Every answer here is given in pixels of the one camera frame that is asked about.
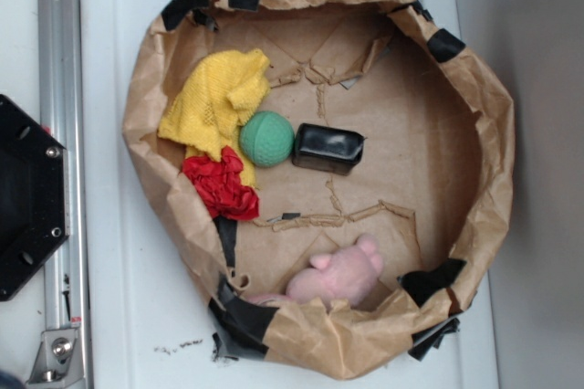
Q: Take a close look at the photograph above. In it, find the yellow knitted cloth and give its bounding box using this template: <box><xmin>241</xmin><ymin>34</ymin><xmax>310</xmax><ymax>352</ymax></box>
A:
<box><xmin>158</xmin><ymin>48</ymin><xmax>270</xmax><ymax>187</ymax></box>

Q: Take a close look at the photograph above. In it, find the green foam ball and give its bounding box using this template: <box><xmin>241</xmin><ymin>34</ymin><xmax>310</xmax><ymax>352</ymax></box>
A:
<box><xmin>239</xmin><ymin>111</ymin><xmax>295</xmax><ymax>167</ymax></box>

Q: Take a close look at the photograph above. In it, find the red crumpled paper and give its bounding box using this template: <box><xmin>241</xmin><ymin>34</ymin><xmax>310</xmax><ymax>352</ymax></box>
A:
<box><xmin>182</xmin><ymin>146</ymin><xmax>259</xmax><ymax>221</ymax></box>

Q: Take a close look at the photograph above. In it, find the aluminium extrusion rail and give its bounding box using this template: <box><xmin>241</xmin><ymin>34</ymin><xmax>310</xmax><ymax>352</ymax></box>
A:
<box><xmin>38</xmin><ymin>0</ymin><xmax>94</xmax><ymax>388</ymax></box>

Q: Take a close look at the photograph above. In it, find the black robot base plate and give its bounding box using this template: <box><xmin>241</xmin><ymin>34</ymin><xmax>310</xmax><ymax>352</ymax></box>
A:
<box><xmin>1</xmin><ymin>95</ymin><xmax>68</xmax><ymax>302</ymax></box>

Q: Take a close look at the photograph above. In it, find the metal corner bracket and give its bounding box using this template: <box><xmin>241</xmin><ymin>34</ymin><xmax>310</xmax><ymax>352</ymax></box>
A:
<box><xmin>25</xmin><ymin>328</ymin><xmax>85</xmax><ymax>388</ymax></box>

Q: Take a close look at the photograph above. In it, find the brown paper bag bin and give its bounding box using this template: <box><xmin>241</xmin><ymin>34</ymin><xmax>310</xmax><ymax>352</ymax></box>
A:
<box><xmin>122</xmin><ymin>0</ymin><xmax>515</xmax><ymax>380</ymax></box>

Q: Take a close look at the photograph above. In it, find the white plastic tray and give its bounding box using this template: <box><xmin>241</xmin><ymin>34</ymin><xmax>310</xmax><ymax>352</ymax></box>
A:
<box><xmin>78</xmin><ymin>0</ymin><xmax>501</xmax><ymax>389</ymax></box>

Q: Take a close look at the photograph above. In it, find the black rectangular box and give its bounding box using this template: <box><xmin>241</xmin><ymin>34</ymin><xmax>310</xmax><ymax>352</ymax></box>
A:
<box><xmin>292</xmin><ymin>123</ymin><xmax>365</xmax><ymax>175</ymax></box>

